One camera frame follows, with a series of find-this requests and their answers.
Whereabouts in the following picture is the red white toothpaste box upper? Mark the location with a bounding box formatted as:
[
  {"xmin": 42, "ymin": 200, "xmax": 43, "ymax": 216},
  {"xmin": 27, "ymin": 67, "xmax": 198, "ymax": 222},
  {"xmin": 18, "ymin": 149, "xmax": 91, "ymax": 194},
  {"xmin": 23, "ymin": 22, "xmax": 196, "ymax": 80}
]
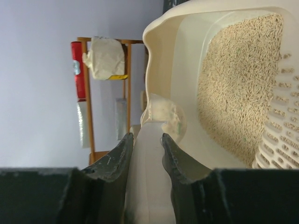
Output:
[{"xmin": 71, "ymin": 42, "xmax": 86, "ymax": 102}]

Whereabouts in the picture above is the cream plastic litter box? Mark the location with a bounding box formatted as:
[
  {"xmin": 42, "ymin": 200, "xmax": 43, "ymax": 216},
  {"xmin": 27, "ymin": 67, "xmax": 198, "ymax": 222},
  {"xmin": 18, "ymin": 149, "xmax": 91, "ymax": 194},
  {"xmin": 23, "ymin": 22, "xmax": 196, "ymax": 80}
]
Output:
[{"xmin": 141, "ymin": 0, "xmax": 299, "ymax": 169}]

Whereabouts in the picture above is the clear plastic scoop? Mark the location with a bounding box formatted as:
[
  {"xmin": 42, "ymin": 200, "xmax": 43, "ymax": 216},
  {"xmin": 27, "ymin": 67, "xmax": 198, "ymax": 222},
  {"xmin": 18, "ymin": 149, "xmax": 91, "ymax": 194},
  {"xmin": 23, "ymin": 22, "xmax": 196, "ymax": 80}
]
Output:
[{"xmin": 124, "ymin": 93, "xmax": 187, "ymax": 224}]

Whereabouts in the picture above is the orange wooden tray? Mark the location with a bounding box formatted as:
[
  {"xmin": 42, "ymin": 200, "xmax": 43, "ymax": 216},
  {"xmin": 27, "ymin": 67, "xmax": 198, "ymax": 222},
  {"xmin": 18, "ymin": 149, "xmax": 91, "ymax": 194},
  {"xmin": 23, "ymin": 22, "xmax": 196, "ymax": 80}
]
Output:
[{"xmin": 82, "ymin": 39, "xmax": 143, "ymax": 164}]

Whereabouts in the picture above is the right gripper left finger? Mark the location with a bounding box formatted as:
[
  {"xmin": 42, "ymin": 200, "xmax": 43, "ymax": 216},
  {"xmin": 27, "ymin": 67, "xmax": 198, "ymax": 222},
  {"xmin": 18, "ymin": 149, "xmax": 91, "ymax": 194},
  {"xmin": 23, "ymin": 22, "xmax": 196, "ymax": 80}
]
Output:
[{"xmin": 0, "ymin": 133, "xmax": 134, "ymax": 224}]

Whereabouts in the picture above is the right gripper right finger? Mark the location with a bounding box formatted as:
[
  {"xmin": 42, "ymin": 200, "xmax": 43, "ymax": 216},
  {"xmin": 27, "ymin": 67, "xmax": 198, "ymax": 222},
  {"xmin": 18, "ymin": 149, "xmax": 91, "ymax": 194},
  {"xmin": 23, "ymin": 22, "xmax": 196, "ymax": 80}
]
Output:
[{"xmin": 162, "ymin": 133, "xmax": 299, "ymax": 224}]

